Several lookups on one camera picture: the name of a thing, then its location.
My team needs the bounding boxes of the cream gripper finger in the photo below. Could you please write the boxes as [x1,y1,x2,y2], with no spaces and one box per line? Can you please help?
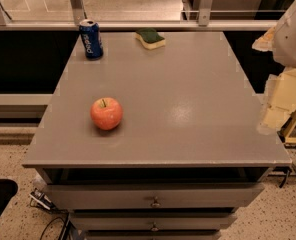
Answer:
[257,67,296,134]
[252,27,275,52]

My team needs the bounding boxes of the green and yellow sponge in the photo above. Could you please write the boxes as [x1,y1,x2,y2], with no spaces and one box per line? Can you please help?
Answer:
[135,28,166,50]

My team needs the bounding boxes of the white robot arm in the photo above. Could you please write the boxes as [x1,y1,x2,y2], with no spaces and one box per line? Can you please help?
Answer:
[252,0,296,135]

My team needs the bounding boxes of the red apple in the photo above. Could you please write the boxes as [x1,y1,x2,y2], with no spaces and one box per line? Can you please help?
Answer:
[90,97,123,130]

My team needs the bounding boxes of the grey drawer cabinet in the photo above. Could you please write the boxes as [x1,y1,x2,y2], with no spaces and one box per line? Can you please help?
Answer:
[21,31,293,240]

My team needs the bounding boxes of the blue pepsi can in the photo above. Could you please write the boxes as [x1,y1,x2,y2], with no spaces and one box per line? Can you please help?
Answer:
[79,19,103,59]

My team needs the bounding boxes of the middle grey drawer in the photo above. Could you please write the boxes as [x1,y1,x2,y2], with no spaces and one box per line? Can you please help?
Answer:
[70,213,236,231]

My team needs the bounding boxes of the grey drawer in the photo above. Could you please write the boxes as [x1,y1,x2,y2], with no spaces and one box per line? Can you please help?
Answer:
[44,183,264,210]
[70,213,236,231]
[85,230,221,240]

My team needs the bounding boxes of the bottom grey drawer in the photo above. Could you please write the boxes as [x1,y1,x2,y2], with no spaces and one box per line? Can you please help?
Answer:
[85,230,221,240]

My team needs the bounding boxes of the top grey drawer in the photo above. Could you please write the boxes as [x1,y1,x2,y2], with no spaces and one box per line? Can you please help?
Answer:
[44,183,264,210]

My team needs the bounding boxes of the small device on floor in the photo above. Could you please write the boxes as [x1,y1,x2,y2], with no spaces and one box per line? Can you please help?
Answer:
[30,189,54,210]

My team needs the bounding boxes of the yellow metal frame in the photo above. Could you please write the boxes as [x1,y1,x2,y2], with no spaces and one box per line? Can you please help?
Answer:
[282,110,296,144]

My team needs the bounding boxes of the black floor cable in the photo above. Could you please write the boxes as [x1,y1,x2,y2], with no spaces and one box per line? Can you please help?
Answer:
[39,213,72,240]

